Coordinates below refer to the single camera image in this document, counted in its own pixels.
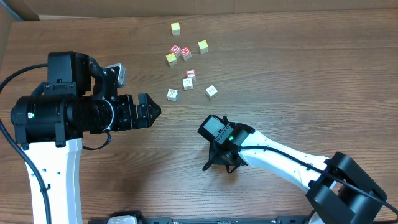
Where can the plain block yellow side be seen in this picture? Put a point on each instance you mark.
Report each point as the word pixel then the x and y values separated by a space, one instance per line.
pixel 211 92

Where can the right yellow wooden block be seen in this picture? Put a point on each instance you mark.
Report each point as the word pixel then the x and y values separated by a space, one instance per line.
pixel 203 46

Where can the left yellow wooden block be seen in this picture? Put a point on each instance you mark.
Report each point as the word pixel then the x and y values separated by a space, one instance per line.
pixel 171 59

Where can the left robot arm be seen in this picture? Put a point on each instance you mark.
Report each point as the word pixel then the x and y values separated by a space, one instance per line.
pixel 79 96

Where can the red framed wooden block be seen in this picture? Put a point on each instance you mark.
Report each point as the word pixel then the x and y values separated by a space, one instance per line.
pixel 191 73

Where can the far yellow wooden block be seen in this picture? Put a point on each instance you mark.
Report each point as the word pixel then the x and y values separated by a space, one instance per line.
pixel 175 28

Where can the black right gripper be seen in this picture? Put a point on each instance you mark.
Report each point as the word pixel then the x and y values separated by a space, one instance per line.
pixel 222 157

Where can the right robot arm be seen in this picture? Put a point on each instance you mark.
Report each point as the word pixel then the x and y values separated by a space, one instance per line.
pixel 337 188

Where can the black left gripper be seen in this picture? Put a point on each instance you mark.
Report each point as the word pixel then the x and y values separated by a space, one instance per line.
pixel 137 114

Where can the yellow wooden block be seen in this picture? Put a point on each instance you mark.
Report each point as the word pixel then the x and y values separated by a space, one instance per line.
pixel 171 59
pixel 175 28
pixel 203 46

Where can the plain block green side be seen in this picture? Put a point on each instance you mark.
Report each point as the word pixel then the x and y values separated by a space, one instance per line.
pixel 187 84

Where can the red letter M block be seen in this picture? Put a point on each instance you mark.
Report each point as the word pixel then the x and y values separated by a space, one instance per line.
pixel 186 53

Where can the red circle wooden block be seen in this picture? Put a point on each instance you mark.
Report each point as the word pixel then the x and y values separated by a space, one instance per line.
pixel 176 50

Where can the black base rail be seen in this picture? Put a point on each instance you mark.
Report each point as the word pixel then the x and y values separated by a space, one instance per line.
pixel 136 216

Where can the plain block blue side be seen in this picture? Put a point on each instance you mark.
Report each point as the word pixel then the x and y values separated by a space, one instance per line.
pixel 172 95

